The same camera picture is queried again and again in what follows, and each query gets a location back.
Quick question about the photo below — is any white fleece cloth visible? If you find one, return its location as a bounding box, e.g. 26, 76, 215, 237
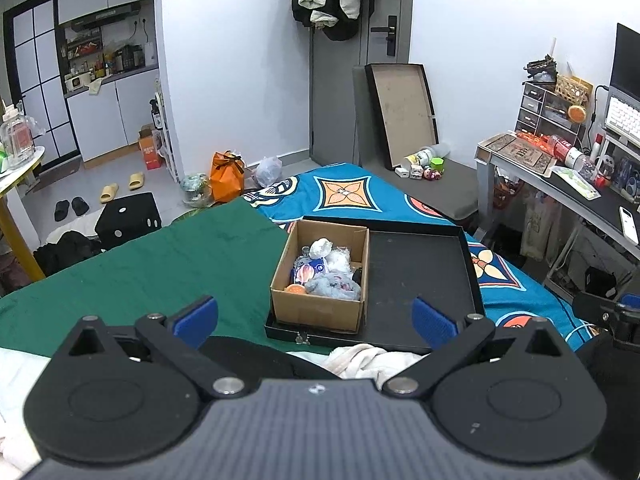
287, 344, 426, 381

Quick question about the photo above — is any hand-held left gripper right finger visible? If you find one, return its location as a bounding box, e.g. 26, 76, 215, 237
382, 296, 576, 400

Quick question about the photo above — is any white bed sheet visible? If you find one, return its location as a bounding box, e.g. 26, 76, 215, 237
0, 347, 51, 466

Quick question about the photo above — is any grey drawer organizer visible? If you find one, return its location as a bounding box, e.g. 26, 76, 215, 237
515, 80, 588, 143

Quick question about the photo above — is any round table with yellow legs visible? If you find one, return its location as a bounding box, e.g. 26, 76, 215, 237
0, 146, 46, 281

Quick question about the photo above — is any orange cardboard carton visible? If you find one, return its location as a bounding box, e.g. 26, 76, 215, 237
139, 125, 166, 171

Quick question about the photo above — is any white keyboard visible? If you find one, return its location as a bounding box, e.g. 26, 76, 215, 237
604, 96, 640, 137

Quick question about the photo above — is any black door lock handle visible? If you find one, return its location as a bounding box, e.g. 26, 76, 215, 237
371, 16, 398, 57

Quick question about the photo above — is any clear glass bottle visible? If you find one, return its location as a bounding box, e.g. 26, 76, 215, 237
0, 107, 33, 168

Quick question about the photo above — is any blue patterned blanket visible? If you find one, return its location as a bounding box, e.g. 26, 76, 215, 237
242, 162, 591, 351

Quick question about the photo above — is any clear plastic bag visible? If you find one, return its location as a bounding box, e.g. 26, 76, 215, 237
325, 247, 353, 271

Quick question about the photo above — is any black dice stool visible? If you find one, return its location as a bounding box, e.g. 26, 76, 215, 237
95, 191, 162, 251

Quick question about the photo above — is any white remote control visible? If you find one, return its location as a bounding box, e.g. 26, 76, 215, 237
619, 206, 640, 246

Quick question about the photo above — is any white narrow rack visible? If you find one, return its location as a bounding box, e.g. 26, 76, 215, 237
152, 80, 180, 183

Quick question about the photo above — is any woven basket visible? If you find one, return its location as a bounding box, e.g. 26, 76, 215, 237
555, 74, 595, 106

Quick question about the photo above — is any hanging black jacket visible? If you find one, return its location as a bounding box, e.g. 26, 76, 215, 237
289, 0, 377, 42

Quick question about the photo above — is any white printed cup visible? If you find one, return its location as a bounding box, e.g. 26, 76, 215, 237
402, 147, 436, 168

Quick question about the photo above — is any brown printed board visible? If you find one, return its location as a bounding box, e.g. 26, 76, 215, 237
477, 132, 557, 176

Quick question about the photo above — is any black bag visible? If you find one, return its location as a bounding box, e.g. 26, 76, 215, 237
585, 266, 618, 298

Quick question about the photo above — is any grey plush mouse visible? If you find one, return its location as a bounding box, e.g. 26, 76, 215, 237
305, 271, 362, 302

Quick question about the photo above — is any black clothes pile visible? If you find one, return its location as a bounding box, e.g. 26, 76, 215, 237
32, 230, 103, 277

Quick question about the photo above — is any row of kitchen condiment bottles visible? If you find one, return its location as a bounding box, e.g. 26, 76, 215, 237
62, 27, 158, 93

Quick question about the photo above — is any green blanket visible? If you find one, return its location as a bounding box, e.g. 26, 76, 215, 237
0, 199, 301, 361

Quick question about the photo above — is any brown cardboard box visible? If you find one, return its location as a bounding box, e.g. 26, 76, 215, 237
270, 219, 371, 335

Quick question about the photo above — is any plastic bottle with red label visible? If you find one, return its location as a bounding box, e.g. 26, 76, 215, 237
547, 135, 598, 173

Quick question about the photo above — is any grey door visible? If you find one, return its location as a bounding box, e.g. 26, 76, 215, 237
309, 0, 415, 167

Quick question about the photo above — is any white plastic bag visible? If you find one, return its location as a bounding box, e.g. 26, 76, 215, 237
252, 156, 283, 187

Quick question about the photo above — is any grey range hood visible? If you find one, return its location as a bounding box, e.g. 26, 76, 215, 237
70, 2, 142, 31

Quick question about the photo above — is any white green paper sheet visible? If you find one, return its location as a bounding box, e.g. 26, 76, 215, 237
552, 166, 601, 201

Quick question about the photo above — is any orange bag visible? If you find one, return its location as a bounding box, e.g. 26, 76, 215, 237
209, 150, 246, 204

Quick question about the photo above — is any black framed sliding door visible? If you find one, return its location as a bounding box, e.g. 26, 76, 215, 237
2, 0, 81, 161

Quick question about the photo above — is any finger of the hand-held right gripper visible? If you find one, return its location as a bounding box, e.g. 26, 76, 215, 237
572, 292, 640, 331

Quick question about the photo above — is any blue tissue packet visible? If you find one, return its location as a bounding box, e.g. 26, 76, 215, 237
292, 257, 328, 286

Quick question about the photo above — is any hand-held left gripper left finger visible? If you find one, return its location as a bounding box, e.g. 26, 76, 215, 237
50, 296, 261, 400

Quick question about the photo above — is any white kitchen base cabinet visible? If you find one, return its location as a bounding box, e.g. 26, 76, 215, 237
65, 67, 163, 163

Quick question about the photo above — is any beige tote bag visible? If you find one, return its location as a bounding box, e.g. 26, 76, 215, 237
520, 191, 563, 261

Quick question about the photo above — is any translucent plastic bag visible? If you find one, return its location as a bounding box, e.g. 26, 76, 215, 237
180, 172, 213, 208

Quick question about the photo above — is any black shallow tray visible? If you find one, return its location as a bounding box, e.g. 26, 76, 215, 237
264, 216, 486, 353

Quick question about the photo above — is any white desk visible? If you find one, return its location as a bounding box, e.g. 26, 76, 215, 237
475, 132, 640, 301

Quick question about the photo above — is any black monitor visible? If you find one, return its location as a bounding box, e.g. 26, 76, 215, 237
611, 22, 640, 106

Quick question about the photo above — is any grey floor chair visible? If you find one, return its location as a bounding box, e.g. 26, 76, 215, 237
352, 64, 481, 221

